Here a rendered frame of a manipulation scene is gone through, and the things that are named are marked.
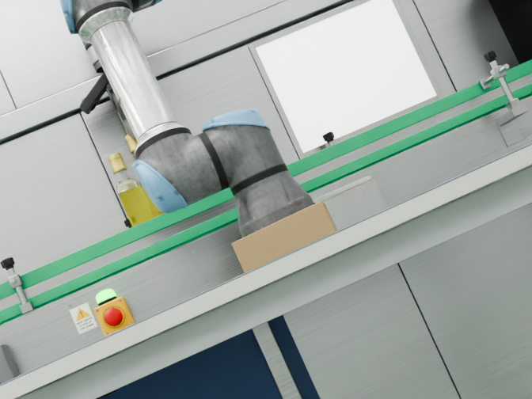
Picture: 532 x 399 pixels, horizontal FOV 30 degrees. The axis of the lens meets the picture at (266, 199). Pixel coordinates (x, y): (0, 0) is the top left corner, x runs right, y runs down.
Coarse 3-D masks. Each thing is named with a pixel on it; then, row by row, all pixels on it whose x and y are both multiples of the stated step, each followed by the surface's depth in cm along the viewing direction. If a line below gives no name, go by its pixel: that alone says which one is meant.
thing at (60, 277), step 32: (224, 192) 231; (160, 224) 228; (192, 224) 230; (224, 224) 230; (64, 256) 225; (96, 256) 226; (128, 256) 227; (0, 288) 223; (32, 288) 224; (64, 288) 224; (0, 320) 222
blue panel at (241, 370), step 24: (240, 336) 227; (288, 336) 228; (192, 360) 225; (216, 360) 226; (240, 360) 226; (264, 360) 227; (288, 360) 227; (144, 384) 223; (168, 384) 224; (192, 384) 224; (216, 384) 225; (240, 384) 225; (264, 384) 226; (312, 384) 227
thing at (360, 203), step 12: (372, 180) 215; (348, 192) 214; (360, 192) 214; (372, 192) 214; (336, 204) 213; (348, 204) 213; (360, 204) 214; (372, 204) 214; (384, 204) 214; (336, 216) 213; (348, 216) 213; (360, 216) 213; (336, 228) 212
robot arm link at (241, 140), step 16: (240, 112) 186; (256, 112) 188; (208, 128) 187; (224, 128) 185; (240, 128) 185; (256, 128) 186; (208, 144) 184; (224, 144) 184; (240, 144) 185; (256, 144) 185; (272, 144) 187; (224, 160) 184; (240, 160) 185; (256, 160) 184; (272, 160) 186; (224, 176) 185; (240, 176) 185
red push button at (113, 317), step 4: (112, 308) 213; (116, 308) 214; (108, 312) 213; (112, 312) 213; (116, 312) 213; (120, 312) 214; (104, 316) 213; (108, 316) 213; (112, 316) 213; (116, 316) 213; (120, 316) 213; (104, 320) 213; (108, 320) 213; (112, 320) 213; (116, 320) 213; (120, 320) 213; (108, 324) 213; (112, 324) 213; (116, 324) 213
